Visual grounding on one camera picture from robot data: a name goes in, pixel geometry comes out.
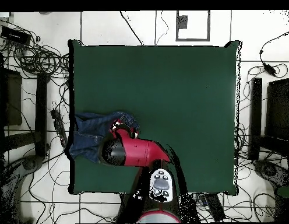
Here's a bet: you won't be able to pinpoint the blue denim jeans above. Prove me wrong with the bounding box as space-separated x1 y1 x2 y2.
68 111 140 164

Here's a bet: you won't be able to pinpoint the black power strip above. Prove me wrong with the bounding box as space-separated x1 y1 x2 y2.
50 108 69 148

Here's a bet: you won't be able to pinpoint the dark green table cloth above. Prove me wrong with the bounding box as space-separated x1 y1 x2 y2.
67 39 242 196

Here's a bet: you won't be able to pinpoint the grey curved stand base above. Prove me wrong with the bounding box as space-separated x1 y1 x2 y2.
252 159 289 187
0 155 45 223

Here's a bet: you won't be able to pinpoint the black rectangular box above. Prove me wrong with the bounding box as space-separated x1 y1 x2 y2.
203 193 227 222

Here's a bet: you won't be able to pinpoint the black electronics box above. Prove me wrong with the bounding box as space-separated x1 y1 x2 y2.
0 26 32 46

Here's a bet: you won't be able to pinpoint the black power adapter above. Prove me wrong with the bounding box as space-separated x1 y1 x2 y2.
263 62 279 76

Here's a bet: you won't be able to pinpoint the green round bin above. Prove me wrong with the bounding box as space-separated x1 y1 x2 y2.
274 185 289 222

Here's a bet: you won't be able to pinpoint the black metal frame stand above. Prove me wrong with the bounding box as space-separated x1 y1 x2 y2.
0 52 51 162
248 59 289 164

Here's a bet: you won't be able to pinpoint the thick black cable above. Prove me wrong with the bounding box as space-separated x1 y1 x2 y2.
119 10 145 46

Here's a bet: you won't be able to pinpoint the tangled black cables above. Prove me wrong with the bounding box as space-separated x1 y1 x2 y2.
234 65 289 222
0 18 71 80

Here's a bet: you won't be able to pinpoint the thin black cable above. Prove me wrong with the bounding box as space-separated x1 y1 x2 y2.
154 10 170 46

